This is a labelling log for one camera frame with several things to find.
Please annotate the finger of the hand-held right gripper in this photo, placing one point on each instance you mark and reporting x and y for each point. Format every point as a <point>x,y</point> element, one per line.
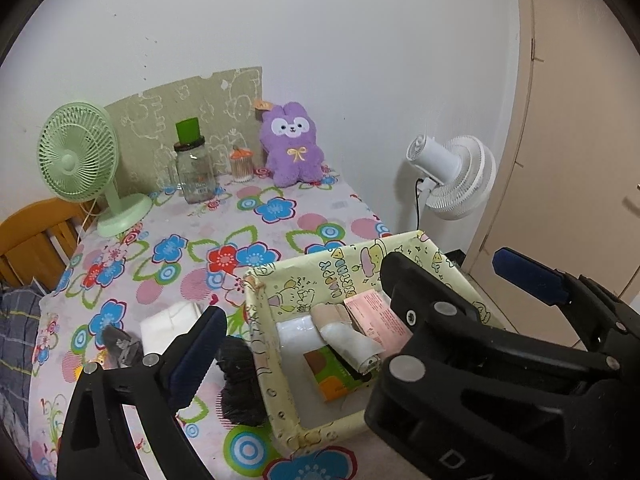
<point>430,290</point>
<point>530,272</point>

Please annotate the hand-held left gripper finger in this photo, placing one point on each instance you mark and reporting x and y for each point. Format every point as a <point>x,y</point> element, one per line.
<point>192,365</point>

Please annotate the pink packet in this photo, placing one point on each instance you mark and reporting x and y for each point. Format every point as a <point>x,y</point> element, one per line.
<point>380,317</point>

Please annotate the white bandage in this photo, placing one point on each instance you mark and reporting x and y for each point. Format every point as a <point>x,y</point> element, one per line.
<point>350,345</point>

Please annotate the yellow cartoon printed box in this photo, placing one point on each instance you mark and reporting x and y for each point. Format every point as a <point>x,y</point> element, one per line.
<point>280,410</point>

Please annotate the beige bandage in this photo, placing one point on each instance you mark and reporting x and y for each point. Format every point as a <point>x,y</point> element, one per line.
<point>327,315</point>

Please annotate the green orange tissue packet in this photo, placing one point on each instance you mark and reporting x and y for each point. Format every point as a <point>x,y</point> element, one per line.
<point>335,382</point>

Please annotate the white folded cloth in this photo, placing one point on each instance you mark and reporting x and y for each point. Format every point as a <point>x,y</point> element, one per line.
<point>167,327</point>

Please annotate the grey sock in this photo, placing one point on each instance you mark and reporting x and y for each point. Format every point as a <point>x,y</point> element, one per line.
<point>122,347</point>

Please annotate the white fan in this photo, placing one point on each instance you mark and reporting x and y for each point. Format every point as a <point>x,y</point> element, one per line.
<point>455,175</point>

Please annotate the beige door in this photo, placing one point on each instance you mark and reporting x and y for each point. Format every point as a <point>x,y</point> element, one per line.
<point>575,135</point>

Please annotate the grey plaid pillow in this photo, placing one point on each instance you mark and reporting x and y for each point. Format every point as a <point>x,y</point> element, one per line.
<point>15,335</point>

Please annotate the glass jar with green lid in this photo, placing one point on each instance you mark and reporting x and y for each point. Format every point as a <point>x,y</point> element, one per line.
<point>196,177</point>

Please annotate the purple plush bunny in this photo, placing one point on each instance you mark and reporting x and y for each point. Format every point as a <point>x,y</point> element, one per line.
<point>292,150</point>

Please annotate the cotton swab container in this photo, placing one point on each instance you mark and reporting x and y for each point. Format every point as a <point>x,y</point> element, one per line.
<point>241,166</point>

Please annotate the green desk fan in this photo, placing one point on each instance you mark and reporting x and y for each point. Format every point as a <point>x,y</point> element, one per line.
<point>75,160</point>

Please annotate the green cartoon printed board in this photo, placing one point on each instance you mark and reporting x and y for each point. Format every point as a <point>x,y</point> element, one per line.
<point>150,110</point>

